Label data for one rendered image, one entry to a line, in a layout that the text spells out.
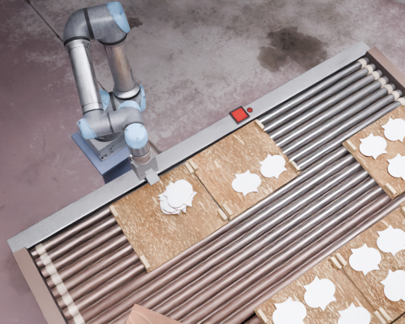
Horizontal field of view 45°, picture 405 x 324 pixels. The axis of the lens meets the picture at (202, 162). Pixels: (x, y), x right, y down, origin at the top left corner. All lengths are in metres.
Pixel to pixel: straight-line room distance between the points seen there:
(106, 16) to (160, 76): 1.87
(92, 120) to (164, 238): 0.65
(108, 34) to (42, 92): 1.90
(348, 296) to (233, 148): 0.82
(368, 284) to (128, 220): 1.05
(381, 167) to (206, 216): 0.87
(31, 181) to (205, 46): 1.64
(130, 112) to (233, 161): 0.71
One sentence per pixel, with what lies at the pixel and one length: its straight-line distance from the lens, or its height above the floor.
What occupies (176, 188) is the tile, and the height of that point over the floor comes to 1.02.
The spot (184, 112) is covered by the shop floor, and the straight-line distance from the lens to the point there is 3.50.
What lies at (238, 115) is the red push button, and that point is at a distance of 2.40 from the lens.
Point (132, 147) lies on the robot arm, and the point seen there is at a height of 1.48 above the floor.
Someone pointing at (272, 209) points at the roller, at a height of 0.92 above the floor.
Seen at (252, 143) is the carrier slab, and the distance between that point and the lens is 2.32.
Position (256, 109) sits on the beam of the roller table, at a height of 0.92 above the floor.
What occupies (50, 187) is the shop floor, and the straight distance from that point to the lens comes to 3.33.
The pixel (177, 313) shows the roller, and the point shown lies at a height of 0.92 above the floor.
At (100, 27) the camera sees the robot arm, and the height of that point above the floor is 1.58.
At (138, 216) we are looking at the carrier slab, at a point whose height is 0.94.
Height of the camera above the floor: 2.94
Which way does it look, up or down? 63 degrees down
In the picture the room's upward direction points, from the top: 5 degrees clockwise
